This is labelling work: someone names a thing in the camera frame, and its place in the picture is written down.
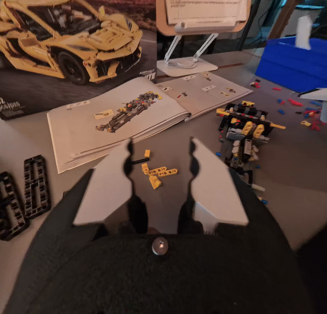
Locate wooden support post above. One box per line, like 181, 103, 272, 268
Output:
268, 0, 308, 39

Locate building instruction book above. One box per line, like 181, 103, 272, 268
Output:
47, 71, 254, 174

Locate toy brick car chassis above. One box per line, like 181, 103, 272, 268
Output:
215, 100, 286, 206

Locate dark dotted panel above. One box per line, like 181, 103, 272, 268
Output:
294, 230, 327, 314

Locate scattered yellow toy beams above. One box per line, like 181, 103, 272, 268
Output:
142, 163, 178, 190

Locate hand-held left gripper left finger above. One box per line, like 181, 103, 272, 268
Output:
73, 138, 134, 226

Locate white paper sheet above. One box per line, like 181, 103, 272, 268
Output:
295, 16, 313, 50

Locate blue plastic bin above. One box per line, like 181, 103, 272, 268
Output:
255, 36, 327, 93

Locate pile of red blue pins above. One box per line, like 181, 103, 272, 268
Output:
272, 86, 327, 131

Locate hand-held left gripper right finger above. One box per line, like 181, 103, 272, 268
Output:
189, 137, 249, 230

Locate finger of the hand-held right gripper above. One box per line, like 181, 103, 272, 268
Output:
298, 87, 327, 101

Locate dark toy set box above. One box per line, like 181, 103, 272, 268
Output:
0, 0, 157, 120

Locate black toy frame piece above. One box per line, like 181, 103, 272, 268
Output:
0, 171, 29, 241
24, 155, 51, 219

